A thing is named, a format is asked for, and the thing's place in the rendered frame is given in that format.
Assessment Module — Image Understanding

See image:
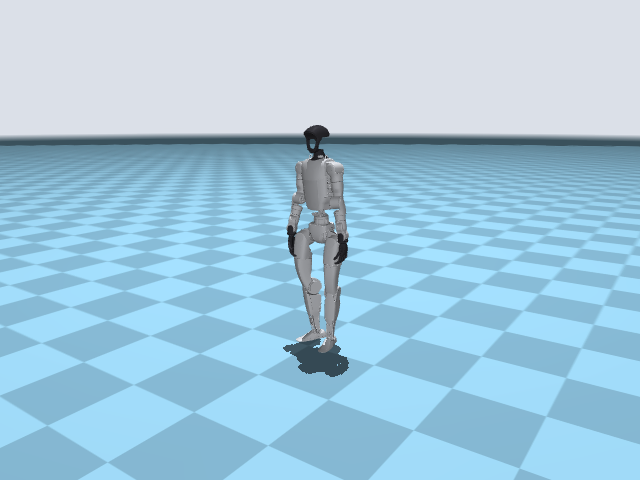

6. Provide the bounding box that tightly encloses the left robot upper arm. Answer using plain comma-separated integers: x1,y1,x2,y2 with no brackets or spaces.
326,161,344,209

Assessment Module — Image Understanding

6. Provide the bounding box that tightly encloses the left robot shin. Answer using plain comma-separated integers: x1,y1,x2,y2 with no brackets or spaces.
324,286,341,341

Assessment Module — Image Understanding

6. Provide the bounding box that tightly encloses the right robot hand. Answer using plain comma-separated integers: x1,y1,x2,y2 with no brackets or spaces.
287,225,297,256

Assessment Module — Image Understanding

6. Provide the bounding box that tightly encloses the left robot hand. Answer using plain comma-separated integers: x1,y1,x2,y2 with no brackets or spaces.
334,233,348,264

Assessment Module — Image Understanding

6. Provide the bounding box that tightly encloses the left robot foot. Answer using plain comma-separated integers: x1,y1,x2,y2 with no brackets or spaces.
318,335,337,353

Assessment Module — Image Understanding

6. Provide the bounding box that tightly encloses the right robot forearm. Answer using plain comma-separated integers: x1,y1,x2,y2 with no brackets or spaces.
287,200,303,232

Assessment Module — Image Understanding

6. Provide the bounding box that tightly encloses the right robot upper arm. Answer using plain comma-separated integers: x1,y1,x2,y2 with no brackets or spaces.
292,161,306,204

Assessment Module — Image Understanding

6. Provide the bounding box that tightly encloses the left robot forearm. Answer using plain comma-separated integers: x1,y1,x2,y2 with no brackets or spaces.
334,197,349,240

